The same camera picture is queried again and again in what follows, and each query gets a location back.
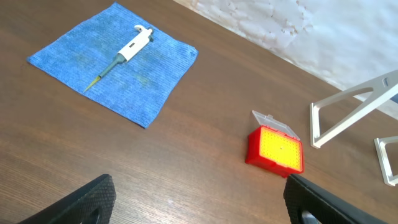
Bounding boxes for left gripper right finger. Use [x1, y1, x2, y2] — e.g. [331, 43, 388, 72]
[282, 173, 389, 224]

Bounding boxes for red and yellow tip box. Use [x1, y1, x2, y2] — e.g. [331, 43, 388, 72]
[244, 110, 305, 179]

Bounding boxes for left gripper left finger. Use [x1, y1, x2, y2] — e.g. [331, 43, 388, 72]
[17, 173, 118, 224]

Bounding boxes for blue cloth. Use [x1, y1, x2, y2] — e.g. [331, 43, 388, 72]
[26, 1, 200, 130]

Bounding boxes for white and blue stand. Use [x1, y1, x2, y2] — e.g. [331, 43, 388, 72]
[309, 68, 398, 187]

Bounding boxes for white pipette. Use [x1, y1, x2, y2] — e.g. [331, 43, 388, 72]
[82, 24, 155, 94]

